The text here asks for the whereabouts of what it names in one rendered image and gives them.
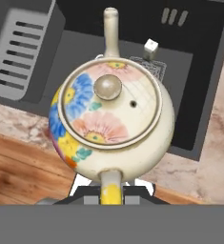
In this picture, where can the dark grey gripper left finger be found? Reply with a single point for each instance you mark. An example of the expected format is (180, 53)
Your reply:
(80, 192)

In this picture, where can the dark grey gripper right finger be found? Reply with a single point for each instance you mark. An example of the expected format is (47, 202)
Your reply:
(143, 192)

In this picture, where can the floral cream ceramic teapot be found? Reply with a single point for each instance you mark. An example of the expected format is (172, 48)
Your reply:
(138, 127)

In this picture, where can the dark grey kitchen sink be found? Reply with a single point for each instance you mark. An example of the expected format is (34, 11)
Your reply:
(81, 44)

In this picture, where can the small white square block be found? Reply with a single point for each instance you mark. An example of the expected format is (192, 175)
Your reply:
(151, 48)

